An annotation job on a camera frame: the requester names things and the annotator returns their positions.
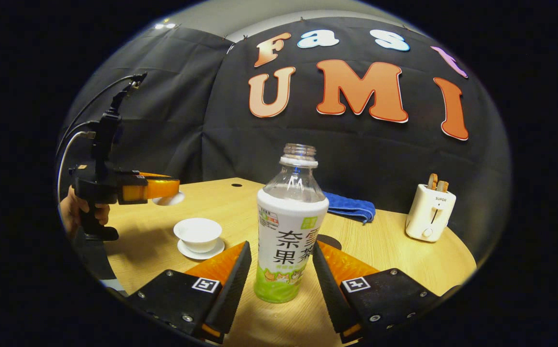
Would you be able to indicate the white teacup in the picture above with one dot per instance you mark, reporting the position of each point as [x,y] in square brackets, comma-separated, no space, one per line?
[198,233]

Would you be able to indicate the white teacup lid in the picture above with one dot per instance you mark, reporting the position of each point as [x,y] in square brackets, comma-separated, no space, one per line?
[170,200]

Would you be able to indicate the blue towel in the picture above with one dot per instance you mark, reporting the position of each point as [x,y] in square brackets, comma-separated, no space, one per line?
[351,207]

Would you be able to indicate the white toaster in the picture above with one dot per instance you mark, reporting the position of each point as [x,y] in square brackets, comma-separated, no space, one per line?
[428,214]

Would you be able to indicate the clear water bottle green label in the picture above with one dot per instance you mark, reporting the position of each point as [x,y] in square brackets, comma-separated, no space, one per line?
[288,231]

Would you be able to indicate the white saucer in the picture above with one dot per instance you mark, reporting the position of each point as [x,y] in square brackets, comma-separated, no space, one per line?
[201,254]

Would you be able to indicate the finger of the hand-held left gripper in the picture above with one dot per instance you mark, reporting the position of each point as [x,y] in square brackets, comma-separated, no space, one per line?
[156,189]
[153,176]

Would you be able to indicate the ceiling light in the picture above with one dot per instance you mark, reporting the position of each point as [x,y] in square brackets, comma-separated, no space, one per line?
[166,25]

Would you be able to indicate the toasted bread slice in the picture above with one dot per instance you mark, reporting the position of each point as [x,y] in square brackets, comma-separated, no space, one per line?
[443,186]
[432,181]

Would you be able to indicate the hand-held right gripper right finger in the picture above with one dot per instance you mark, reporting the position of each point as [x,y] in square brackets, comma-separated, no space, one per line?
[329,294]

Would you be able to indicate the dark round coaster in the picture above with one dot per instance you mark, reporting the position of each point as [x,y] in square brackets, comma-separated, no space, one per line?
[331,242]

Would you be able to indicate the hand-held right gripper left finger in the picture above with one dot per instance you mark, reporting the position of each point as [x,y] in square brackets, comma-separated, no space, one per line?
[233,289]

